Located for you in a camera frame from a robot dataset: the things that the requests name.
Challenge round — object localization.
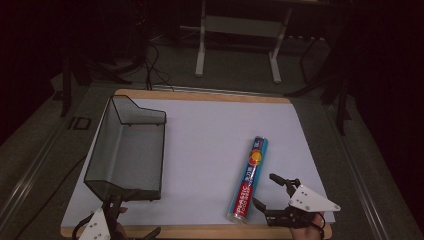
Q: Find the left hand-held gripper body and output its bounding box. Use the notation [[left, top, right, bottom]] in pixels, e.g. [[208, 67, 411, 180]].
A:
[[78, 207, 134, 240]]

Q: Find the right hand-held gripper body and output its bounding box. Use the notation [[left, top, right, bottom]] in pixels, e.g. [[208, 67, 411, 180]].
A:
[[265, 184, 342, 230]]

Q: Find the blue plastic wrap roll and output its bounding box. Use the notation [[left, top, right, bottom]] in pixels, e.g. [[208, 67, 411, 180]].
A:
[[227, 135, 270, 225]]

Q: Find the black mesh basket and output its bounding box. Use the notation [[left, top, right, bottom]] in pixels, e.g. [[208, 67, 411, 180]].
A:
[[83, 94, 168, 203]]

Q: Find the person's left hand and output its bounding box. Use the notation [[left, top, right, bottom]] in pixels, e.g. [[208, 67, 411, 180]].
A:
[[113, 205, 129, 240]]

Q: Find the person's right hand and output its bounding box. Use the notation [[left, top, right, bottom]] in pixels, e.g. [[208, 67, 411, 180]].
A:
[[289, 212, 327, 240]]

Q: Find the white table mat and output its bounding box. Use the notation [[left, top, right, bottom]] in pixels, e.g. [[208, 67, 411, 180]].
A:
[[61, 98, 336, 229]]

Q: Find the black stand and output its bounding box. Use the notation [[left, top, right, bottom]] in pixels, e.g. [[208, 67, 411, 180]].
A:
[[59, 49, 134, 118], [285, 33, 353, 137]]

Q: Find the white metal stand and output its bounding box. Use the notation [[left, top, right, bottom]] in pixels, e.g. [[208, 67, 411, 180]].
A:
[[194, 0, 293, 85]]

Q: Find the thin black cable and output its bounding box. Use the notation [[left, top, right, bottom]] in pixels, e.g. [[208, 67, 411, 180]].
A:
[[71, 212, 95, 240]]

